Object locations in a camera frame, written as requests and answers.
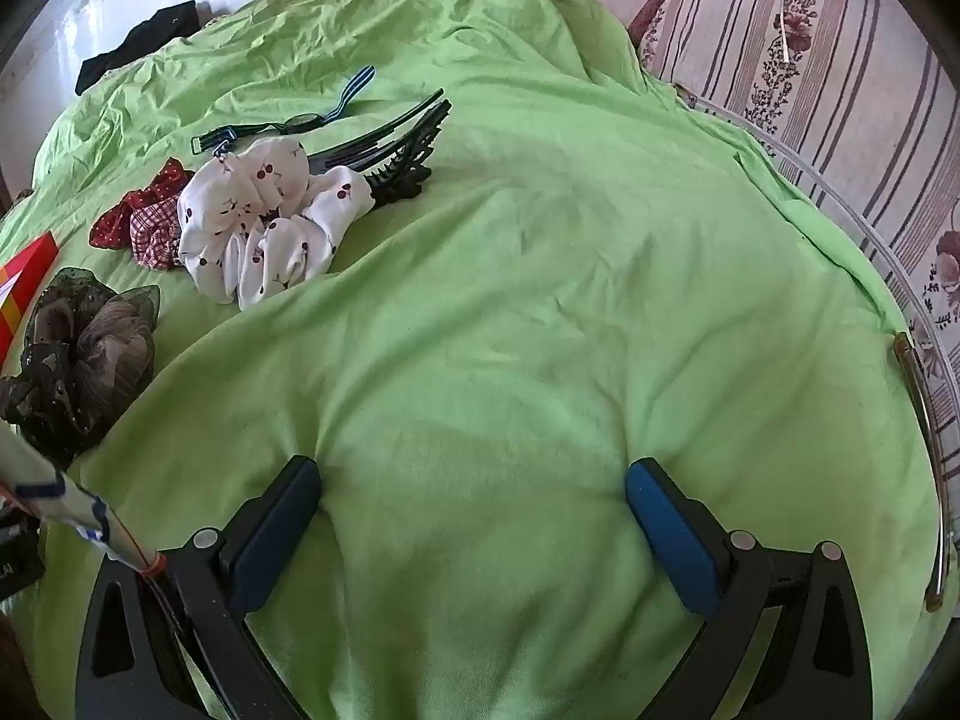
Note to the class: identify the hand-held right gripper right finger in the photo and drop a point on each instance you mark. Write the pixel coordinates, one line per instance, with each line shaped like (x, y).
(675, 540)

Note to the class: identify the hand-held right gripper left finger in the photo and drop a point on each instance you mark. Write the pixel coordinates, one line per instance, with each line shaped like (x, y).
(274, 532)

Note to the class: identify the white rod with blue tape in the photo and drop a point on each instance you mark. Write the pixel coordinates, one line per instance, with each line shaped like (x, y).
(52, 491)

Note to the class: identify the dark mesh scrunchie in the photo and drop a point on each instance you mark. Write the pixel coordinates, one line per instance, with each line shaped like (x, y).
(82, 360)

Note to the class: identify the green bed sheet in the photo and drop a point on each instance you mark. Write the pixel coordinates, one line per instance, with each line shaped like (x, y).
(525, 315)

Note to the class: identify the curved metal bar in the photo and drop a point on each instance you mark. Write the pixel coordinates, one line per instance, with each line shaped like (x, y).
(924, 420)

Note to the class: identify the red box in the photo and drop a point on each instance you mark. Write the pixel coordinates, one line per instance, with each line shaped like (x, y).
(26, 285)

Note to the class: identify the white cherry print scrunchie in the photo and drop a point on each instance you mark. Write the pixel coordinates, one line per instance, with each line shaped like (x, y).
(255, 225)

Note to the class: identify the red plaid scrunchie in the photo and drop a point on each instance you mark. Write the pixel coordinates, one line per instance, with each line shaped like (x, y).
(146, 229)

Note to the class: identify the black hair claw clip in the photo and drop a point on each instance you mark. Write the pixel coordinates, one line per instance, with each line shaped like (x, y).
(405, 136)
(401, 184)

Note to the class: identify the clear plastic tube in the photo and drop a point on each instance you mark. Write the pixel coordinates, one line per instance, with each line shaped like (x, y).
(825, 187)

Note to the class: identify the thin black headband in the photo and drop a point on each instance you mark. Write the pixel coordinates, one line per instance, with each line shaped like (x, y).
(390, 120)

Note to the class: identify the black cloth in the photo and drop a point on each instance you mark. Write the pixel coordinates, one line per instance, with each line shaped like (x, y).
(135, 49)

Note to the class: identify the white stick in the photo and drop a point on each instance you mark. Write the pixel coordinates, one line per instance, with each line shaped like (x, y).
(784, 30)

